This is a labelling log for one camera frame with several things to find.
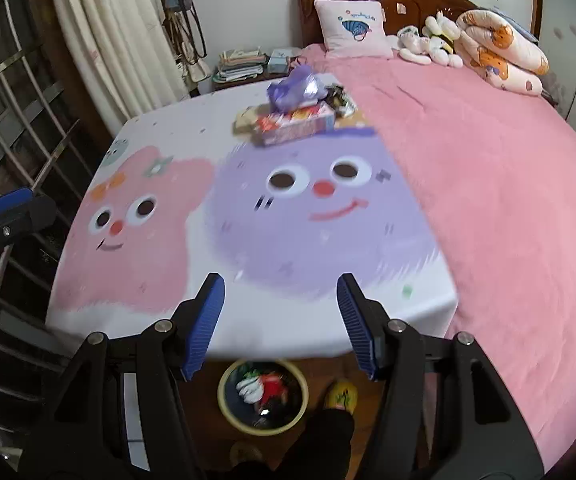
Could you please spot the tan flat packet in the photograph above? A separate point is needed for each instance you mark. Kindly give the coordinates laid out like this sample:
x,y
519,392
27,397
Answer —
x,y
243,120

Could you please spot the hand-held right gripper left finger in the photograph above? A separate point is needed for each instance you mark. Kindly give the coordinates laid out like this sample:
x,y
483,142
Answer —
x,y
203,330

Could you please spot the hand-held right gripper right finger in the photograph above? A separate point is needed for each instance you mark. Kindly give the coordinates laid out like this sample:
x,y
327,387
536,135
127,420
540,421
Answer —
x,y
358,330

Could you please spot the pink snack box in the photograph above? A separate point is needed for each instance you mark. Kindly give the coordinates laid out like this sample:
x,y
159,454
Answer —
x,y
293,125

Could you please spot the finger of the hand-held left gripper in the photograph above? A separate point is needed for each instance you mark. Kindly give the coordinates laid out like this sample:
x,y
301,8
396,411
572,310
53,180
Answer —
x,y
8,205

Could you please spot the red crumpled wrapper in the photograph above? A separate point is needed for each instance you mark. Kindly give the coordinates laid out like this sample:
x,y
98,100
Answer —
x,y
273,390

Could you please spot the pink blanket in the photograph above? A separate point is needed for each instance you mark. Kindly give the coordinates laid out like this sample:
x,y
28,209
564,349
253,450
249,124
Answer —
x,y
493,185

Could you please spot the white handbag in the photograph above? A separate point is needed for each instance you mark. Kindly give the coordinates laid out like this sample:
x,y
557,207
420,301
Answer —
x,y
195,71

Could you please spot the metal window grille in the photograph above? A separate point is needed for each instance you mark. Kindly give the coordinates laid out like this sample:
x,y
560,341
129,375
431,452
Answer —
x,y
3,76

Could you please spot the rolled bear print quilt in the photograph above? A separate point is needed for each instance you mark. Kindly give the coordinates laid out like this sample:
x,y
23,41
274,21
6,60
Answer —
x,y
498,55

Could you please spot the yellow slipper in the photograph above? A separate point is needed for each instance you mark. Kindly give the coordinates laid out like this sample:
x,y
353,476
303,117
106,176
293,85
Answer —
x,y
340,396
245,452

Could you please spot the white cartoon printed blanket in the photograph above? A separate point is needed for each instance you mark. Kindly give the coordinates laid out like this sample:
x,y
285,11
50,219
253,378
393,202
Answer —
x,y
168,260

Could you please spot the dark wooden nightstand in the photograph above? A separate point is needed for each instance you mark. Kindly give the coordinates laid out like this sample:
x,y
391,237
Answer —
x,y
228,85

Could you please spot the white curtain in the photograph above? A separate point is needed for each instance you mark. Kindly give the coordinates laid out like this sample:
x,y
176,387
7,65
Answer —
x,y
118,35

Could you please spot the stack of books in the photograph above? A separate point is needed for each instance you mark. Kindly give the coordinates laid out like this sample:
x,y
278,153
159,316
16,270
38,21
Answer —
x,y
240,62

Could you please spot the dark snack wrapper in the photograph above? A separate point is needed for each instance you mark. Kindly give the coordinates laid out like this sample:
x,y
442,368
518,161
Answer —
x,y
340,100

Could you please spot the white yellow plush toy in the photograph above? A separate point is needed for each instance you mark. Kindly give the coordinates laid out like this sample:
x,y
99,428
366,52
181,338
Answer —
x,y
440,35

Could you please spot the purple plastic wrapper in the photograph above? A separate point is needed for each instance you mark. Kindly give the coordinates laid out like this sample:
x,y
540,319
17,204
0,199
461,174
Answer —
x,y
293,87

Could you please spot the dark blue yellow-rimmed trash bin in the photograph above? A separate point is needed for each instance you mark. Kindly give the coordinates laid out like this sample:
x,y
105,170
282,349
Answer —
x,y
263,429

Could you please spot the light blue tissue box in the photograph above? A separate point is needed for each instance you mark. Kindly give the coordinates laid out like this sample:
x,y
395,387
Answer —
x,y
280,62

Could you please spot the pink embroidered pillow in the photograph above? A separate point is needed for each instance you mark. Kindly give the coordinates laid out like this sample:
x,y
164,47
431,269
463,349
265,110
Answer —
x,y
353,30

